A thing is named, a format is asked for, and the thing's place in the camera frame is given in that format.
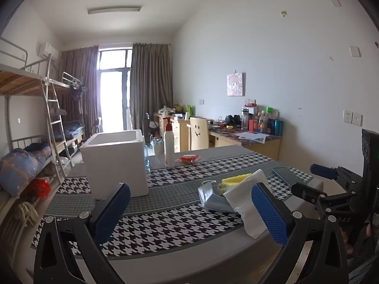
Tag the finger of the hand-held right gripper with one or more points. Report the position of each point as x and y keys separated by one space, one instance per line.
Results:
x=322 y=171
x=305 y=192

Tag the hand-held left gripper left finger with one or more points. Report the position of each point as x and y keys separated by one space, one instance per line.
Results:
x=114 y=213

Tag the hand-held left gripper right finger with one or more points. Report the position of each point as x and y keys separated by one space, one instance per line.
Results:
x=269 y=216

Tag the white soft sheet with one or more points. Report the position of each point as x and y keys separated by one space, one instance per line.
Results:
x=242 y=204

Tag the white foam box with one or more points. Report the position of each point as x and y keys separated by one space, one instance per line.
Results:
x=118 y=168

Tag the yellow foam net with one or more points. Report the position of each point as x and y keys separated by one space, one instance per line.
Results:
x=234 y=180

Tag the blue face mask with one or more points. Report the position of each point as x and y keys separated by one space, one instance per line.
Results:
x=208 y=198

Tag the person's right forearm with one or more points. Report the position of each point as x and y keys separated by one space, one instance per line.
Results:
x=365 y=270

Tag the person's right hand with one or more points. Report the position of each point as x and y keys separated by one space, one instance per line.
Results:
x=369 y=230

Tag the dark smartphone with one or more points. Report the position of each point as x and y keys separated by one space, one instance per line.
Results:
x=284 y=174

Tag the light wooden desk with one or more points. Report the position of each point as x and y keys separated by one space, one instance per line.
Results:
x=260 y=149
x=176 y=133

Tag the houndstooth tablecloth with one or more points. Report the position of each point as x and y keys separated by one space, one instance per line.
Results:
x=177 y=230

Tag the cluster of toiletry bottles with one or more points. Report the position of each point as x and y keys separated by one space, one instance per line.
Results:
x=268 y=122

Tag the printed paper sheets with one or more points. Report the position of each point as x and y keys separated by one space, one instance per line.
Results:
x=253 y=137

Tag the red plastic bag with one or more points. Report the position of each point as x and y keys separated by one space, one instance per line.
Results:
x=40 y=188

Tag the white lotion pump bottle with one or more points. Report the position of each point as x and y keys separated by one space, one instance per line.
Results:
x=169 y=151

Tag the red snack packet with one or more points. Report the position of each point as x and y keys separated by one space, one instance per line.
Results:
x=187 y=159

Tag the dark blue bedding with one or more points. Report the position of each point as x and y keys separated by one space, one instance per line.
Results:
x=72 y=130

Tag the dark lidded tumbler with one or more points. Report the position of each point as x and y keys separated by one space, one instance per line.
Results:
x=245 y=118

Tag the black headphones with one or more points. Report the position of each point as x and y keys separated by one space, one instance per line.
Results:
x=233 y=120

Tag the blue plaid quilt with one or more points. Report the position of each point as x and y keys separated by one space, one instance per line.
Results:
x=20 y=165

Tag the wooden smiley face chair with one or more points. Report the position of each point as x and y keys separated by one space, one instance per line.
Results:
x=197 y=133

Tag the grey metal ladder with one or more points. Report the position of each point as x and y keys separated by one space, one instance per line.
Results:
x=53 y=115

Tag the pile of desk items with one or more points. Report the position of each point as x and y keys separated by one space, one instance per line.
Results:
x=167 y=111

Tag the glass balcony door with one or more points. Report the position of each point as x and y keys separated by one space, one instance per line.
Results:
x=114 y=94

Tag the dark hanging clothes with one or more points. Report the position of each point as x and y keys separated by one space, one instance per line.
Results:
x=77 y=94

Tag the green box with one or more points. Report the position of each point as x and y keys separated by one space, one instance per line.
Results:
x=189 y=110

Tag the brown curtain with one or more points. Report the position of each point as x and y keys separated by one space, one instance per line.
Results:
x=151 y=80
x=80 y=65

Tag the white air conditioner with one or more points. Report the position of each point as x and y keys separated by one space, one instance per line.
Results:
x=47 y=51

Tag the ceiling tube light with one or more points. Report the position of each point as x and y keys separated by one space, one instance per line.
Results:
x=114 y=9

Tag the white double wall socket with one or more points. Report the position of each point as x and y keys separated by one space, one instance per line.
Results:
x=250 y=100

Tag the white adhesive wall plate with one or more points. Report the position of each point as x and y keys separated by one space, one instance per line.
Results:
x=355 y=51
x=336 y=2

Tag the pink cartoon wall picture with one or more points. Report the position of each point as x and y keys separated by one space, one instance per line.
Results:
x=235 y=84

